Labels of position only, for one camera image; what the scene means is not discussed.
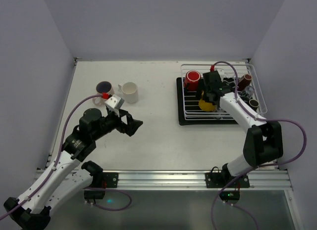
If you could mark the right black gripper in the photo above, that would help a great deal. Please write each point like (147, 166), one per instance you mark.
(210, 96)

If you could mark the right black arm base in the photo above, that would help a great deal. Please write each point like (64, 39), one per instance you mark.
(218, 178)

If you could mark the pale pink mug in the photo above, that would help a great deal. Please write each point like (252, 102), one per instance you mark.
(103, 87)

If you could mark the red mug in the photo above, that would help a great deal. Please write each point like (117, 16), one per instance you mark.
(191, 80)

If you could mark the white wire dish rack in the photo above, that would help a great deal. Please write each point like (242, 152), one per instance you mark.
(232, 75)

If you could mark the dark brown cup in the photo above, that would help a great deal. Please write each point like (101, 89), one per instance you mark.
(244, 81)

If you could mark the clear glass cup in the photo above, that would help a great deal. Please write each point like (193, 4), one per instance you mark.
(218, 114)
(247, 92)

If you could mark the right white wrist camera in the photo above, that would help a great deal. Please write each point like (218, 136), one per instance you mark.
(221, 73)

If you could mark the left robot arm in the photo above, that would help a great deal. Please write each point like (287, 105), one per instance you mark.
(31, 209)

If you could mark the white faceted mug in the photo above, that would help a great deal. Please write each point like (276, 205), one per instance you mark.
(129, 91)

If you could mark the yellow mug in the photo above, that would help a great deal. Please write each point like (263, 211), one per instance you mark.
(206, 106)

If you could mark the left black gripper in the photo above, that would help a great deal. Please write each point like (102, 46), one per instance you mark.
(124, 122)

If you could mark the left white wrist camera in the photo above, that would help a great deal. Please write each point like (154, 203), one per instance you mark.
(114, 103)

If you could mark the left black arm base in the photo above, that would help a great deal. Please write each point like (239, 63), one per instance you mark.
(100, 182)

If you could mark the aluminium mounting rail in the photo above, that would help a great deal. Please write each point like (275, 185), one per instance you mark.
(196, 180)

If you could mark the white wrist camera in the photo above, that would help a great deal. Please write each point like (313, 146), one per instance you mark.
(221, 73)
(114, 103)

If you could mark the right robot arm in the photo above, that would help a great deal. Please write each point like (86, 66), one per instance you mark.
(263, 141)

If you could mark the black drain tray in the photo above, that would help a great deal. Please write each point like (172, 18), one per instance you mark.
(181, 118)

